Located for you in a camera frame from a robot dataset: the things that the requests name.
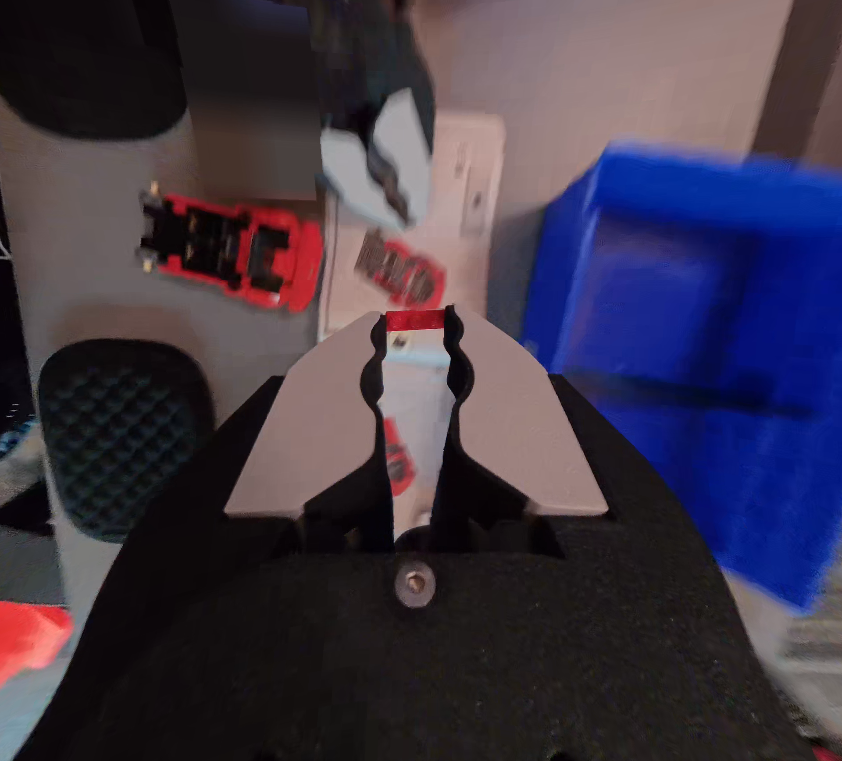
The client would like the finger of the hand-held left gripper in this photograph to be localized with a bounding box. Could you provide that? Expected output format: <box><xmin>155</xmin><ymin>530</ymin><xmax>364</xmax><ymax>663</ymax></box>
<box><xmin>371</xmin><ymin>87</ymin><xmax>435</xmax><ymax>226</ymax></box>
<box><xmin>320</xmin><ymin>128</ymin><xmax>405</xmax><ymax>229</ymax></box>

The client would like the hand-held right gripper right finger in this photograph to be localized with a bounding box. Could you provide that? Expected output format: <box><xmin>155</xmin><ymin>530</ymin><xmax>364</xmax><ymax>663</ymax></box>
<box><xmin>433</xmin><ymin>305</ymin><xmax>609</xmax><ymax>548</ymax></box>

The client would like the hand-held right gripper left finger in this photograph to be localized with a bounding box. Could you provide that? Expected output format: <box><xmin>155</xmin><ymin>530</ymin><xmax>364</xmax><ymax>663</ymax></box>
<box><xmin>224</xmin><ymin>312</ymin><xmax>396</xmax><ymax>551</ymax></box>

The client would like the red toy brick car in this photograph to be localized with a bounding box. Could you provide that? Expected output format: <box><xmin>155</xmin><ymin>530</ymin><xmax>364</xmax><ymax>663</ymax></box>
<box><xmin>136</xmin><ymin>181</ymin><xmax>325</xmax><ymax>315</ymax></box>

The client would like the red toy brick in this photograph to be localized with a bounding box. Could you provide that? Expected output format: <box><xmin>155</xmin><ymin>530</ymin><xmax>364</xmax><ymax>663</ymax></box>
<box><xmin>387</xmin><ymin>309</ymin><xmax>450</xmax><ymax>333</ymax></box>

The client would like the white instruction booklet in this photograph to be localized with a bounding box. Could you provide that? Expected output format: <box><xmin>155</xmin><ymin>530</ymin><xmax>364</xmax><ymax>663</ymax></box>
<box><xmin>319</xmin><ymin>110</ymin><xmax>507</xmax><ymax>532</ymax></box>

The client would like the black textured cushion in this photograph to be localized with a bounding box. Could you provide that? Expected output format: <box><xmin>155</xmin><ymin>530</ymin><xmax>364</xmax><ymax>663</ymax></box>
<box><xmin>38</xmin><ymin>339</ymin><xmax>216</xmax><ymax>544</ymax></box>

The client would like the blue plastic bin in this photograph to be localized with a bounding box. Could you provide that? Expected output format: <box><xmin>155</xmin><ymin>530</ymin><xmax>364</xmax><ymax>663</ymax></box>
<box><xmin>523</xmin><ymin>139</ymin><xmax>842</xmax><ymax>614</ymax></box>

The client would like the dark rounded object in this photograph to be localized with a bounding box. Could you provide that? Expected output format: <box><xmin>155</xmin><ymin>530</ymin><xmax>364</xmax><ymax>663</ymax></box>
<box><xmin>0</xmin><ymin>0</ymin><xmax>188</xmax><ymax>140</ymax></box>

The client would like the red plastic object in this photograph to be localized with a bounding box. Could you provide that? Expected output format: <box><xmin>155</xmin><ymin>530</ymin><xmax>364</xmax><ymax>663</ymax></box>
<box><xmin>0</xmin><ymin>601</ymin><xmax>75</xmax><ymax>688</ymax></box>

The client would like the dark grey post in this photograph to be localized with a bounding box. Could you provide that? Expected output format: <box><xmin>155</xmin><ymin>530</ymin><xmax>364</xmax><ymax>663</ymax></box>
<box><xmin>750</xmin><ymin>0</ymin><xmax>842</xmax><ymax>167</ymax></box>

